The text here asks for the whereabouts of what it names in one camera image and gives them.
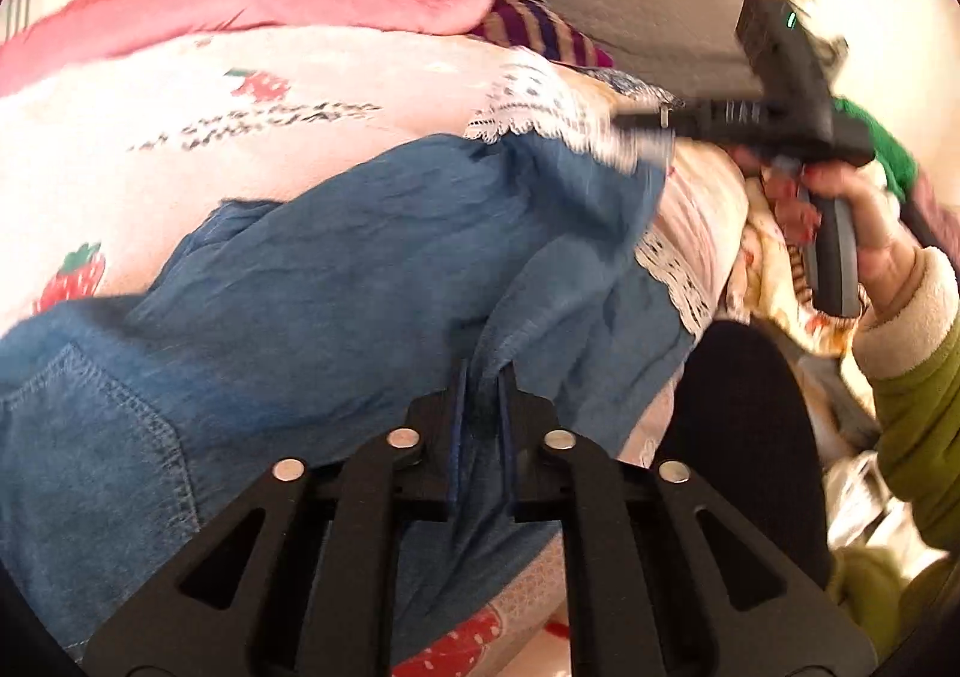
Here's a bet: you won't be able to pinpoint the cream floral blanket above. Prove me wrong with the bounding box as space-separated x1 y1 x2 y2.
720 144 880 363

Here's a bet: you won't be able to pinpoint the pink strawberry print bedsheet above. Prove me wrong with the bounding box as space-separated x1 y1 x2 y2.
0 24 751 677

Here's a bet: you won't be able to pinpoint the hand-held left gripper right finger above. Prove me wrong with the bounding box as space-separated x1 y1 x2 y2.
495 362 880 677

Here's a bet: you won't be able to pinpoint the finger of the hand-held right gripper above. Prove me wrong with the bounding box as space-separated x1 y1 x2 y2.
606 131 674 169
611 105 676 129

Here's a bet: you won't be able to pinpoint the blue denim pants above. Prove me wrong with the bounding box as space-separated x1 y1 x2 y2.
0 133 700 664

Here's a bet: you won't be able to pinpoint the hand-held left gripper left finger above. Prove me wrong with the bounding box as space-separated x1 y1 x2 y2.
81 358 473 677

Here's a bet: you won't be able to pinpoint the person's right hand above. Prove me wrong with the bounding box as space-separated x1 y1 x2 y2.
731 148 920 327

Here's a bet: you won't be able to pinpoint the person's green jacket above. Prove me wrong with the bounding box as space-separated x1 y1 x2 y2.
829 546 960 657

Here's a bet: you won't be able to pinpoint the green cloth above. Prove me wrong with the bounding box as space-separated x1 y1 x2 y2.
831 95 920 192

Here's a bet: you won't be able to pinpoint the blue floral cloth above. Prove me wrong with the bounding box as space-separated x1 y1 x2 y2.
585 68 685 109

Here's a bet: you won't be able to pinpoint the purple striped cloth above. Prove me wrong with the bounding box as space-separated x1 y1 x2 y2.
469 0 616 69

